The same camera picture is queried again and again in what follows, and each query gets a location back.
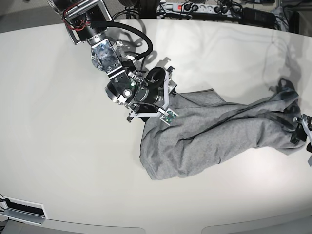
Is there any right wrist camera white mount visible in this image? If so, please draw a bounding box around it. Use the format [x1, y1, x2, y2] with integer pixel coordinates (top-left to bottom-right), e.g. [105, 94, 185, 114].
[127, 66, 178, 126]

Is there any black corrugated cable hose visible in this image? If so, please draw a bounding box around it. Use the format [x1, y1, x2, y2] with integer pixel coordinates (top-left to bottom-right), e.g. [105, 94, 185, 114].
[104, 20, 154, 61]

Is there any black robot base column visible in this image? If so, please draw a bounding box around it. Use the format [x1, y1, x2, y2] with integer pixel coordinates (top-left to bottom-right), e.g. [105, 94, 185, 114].
[140, 0, 159, 19]

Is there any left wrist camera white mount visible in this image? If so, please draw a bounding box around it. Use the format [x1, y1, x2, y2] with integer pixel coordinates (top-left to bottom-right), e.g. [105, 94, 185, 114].
[292, 114, 312, 168]

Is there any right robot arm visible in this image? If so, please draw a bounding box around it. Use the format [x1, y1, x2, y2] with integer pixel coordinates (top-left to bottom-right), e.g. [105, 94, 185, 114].
[48, 0, 176, 109]

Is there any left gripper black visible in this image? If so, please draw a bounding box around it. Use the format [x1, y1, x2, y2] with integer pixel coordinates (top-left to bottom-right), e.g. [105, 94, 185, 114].
[290, 117, 312, 153]

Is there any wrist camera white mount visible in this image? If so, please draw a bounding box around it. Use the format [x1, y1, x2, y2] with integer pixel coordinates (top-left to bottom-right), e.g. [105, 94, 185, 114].
[292, 114, 312, 168]
[127, 66, 178, 126]

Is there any black power adapter box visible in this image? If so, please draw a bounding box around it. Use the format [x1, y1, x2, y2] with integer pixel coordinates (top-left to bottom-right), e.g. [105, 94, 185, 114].
[241, 8, 276, 28]

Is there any white power strip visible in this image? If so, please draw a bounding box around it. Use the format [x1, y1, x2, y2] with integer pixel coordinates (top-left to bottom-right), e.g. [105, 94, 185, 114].
[157, 1, 242, 19]

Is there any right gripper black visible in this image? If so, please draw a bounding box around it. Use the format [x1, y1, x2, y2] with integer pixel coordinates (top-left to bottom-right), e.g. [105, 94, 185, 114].
[105, 67, 176, 107]

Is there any grey t-shirt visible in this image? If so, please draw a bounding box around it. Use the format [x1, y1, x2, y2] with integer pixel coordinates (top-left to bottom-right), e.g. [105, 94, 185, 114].
[140, 78, 304, 180]

